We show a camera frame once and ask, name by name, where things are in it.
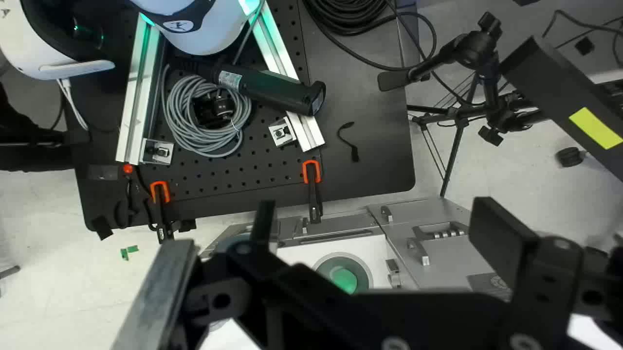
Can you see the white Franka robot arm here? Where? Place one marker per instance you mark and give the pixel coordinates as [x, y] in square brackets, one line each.
[32, 51]

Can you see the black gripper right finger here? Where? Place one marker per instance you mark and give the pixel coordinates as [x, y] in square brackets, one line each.
[503, 244]

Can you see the black beam yellow label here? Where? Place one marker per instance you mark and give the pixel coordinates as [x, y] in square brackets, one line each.
[566, 90]

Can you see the orange black bar clamp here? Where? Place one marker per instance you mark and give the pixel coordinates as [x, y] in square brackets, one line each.
[161, 193]
[313, 172]

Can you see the small black camera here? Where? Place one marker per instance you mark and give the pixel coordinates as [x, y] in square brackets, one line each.
[215, 108]

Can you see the black perforated breadboard table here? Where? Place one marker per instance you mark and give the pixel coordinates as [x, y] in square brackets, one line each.
[363, 143]

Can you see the black cylinder with label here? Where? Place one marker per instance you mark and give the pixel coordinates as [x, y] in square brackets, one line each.
[274, 88]

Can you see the green tape marker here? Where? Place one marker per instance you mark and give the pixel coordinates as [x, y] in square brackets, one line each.
[130, 252]

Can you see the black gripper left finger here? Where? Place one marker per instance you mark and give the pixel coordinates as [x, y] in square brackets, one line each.
[153, 298]

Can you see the black hex key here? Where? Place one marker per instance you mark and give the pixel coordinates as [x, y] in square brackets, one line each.
[350, 137]

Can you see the white toy kitchen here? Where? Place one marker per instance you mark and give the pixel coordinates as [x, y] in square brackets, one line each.
[422, 240]

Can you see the black camera tripod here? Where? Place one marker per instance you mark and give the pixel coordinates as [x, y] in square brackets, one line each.
[470, 49]

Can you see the aluminium rail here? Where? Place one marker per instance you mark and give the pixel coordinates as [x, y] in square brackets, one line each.
[137, 98]
[285, 71]

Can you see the grey toy sink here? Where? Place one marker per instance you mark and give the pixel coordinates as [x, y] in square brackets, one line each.
[324, 265]

